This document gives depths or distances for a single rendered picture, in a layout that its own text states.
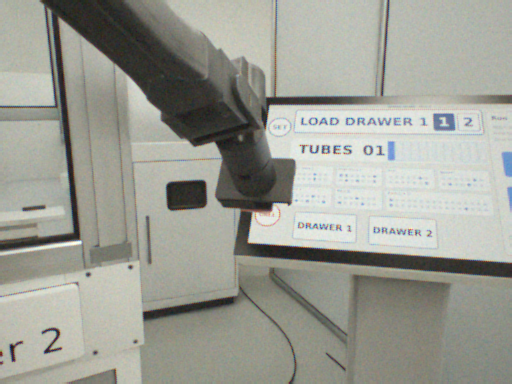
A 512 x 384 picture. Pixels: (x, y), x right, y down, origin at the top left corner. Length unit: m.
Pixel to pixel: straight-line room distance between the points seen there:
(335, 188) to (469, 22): 1.02
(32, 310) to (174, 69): 0.43
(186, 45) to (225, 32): 3.70
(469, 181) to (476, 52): 0.89
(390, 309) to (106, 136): 0.53
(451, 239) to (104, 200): 0.50
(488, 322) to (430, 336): 0.82
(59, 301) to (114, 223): 0.13
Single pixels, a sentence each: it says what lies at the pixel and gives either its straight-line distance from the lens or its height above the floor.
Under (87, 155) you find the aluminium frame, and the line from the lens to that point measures 0.63.
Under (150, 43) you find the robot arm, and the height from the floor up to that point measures 1.22.
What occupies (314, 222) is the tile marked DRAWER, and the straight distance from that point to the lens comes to 0.62.
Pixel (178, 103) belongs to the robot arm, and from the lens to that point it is 0.37.
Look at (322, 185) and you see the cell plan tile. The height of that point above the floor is 1.06.
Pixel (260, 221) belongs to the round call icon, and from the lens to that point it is 0.63.
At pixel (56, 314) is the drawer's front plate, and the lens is 0.66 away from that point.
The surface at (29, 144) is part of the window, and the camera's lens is 0.63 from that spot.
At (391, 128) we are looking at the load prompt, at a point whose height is 1.14.
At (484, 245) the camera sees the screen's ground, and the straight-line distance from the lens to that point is 0.64.
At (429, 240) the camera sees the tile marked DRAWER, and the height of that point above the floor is 1.00.
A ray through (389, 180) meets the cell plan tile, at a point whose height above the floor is 1.07.
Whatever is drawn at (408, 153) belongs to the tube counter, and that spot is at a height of 1.11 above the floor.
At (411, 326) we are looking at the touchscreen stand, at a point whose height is 0.82.
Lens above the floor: 1.18
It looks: 12 degrees down
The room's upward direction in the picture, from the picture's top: straight up
